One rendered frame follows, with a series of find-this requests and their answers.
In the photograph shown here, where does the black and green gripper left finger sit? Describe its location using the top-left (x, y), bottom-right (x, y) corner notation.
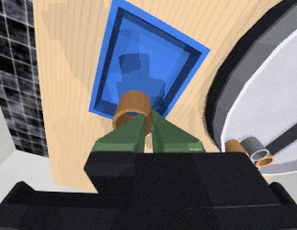
top-left (90, 113), bottom-right (146, 153)

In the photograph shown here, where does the blue crate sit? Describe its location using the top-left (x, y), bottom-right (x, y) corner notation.
top-left (88, 0), bottom-right (211, 120)

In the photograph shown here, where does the grey round turntable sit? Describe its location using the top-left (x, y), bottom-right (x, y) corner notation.
top-left (204, 0), bottom-right (297, 175)

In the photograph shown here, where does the bronze bushing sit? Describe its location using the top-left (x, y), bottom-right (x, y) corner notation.
top-left (224, 140), bottom-right (249, 156)
top-left (112, 90), bottom-right (152, 136)
top-left (254, 153), bottom-right (274, 167)

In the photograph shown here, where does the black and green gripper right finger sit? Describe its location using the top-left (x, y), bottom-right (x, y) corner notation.
top-left (151, 109), bottom-right (206, 152)

